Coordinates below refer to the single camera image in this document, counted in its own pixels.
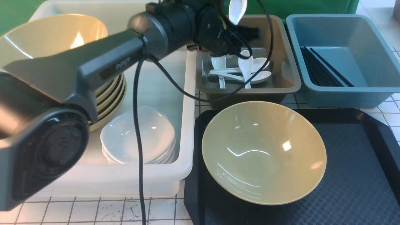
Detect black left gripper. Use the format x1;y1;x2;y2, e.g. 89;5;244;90
192;0;261;57

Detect white ceramic soup spoon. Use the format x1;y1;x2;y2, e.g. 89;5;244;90
228;0;248;25

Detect yellow noodle bowl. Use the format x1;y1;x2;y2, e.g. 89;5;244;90
202;101;327;205

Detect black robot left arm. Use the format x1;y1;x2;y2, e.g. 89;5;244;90
1;0;261;211

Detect stack of yellow noodle bowls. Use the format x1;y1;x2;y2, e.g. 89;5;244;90
0;14;127;132

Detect white spoon in brown bin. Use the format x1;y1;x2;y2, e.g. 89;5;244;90
211;56;226;89

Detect brown plastic bin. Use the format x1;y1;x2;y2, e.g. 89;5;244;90
195;15;302;109

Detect black chopsticks in blue bin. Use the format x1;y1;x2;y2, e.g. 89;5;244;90
301;47;355;88

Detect blue plastic bin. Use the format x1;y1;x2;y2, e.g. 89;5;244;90
286;14;400;108

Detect green backdrop cloth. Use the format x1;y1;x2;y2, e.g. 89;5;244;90
0;0;359;35

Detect black plastic serving tray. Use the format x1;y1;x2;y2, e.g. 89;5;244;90
183;109;400;225

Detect black cable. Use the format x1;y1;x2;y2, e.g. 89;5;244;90
133;0;275;225

